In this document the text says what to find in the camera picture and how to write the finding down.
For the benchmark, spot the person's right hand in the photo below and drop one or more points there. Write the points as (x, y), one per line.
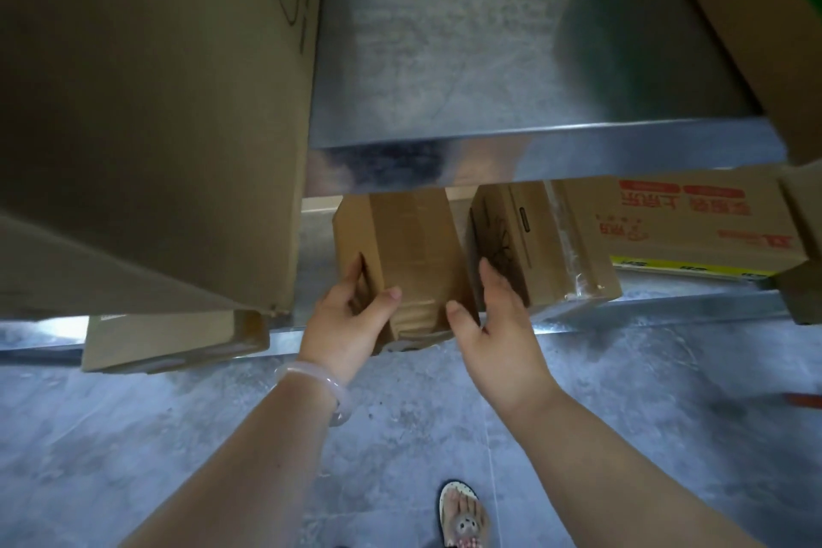
(507, 361)

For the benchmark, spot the person's left hand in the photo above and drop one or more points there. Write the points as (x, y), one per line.
(340, 335)

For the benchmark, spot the cardboard box black line drawing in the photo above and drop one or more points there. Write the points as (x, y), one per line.
(552, 246)

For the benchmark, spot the pile of brown cardboard boxes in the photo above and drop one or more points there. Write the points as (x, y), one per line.
(160, 342)

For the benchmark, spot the red printed carton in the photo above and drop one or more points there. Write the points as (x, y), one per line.
(706, 226)

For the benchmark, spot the metal shelving rack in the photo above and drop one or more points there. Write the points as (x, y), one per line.
(449, 53)

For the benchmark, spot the person's left forearm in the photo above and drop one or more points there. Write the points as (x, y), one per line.
(244, 477)

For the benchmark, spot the person's right forearm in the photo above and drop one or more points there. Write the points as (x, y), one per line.
(616, 483)

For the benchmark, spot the beige patterned slipper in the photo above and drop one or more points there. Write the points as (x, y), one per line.
(462, 515)

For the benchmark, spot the red black rod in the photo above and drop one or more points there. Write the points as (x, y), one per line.
(806, 401)

